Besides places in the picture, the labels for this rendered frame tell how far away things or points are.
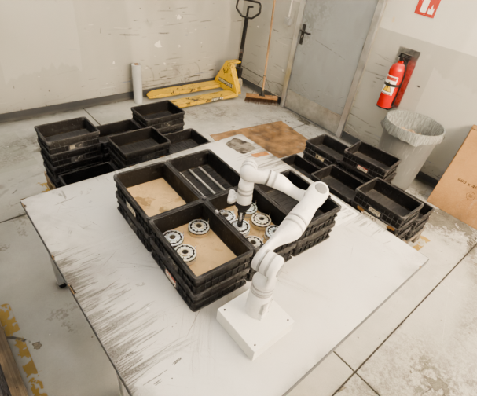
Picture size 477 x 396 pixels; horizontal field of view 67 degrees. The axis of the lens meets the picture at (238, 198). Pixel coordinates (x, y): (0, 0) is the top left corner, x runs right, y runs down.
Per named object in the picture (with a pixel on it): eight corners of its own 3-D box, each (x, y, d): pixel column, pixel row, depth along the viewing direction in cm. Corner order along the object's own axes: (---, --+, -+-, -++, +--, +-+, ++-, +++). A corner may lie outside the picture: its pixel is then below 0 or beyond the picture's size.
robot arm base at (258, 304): (270, 309, 150) (279, 283, 140) (258, 323, 144) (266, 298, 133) (253, 295, 154) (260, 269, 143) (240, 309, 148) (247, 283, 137)
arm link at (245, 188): (240, 183, 167) (236, 194, 160) (244, 155, 158) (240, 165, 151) (254, 186, 167) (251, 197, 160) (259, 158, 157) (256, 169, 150)
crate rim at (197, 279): (254, 254, 154) (255, 251, 153) (195, 284, 138) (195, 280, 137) (203, 203, 178) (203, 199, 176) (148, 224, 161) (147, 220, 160)
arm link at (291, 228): (283, 224, 150) (303, 235, 146) (247, 271, 134) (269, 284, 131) (286, 210, 143) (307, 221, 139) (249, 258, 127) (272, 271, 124)
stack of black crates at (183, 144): (190, 159, 349) (192, 127, 328) (208, 174, 332) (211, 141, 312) (153, 170, 326) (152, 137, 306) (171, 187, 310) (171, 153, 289)
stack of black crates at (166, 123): (168, 141, 371) (168, 99, 344) (185, 154, 355) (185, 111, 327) (133, 150, 349) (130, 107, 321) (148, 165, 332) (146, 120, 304)
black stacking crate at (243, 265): (251, 269, 160) (254, 251, 153) (194, 298, 144) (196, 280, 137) (202, 218, 183) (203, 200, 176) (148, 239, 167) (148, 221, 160)
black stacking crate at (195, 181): (247, 199, 200) (250, 183, 193) (202, 217, 184) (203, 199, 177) (207, 165, 223) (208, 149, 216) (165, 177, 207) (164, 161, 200)
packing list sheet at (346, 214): (361, 214, 220) (361, 213, 220) (338, 227, 207) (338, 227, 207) (319, 186, 239) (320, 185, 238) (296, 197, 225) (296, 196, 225)
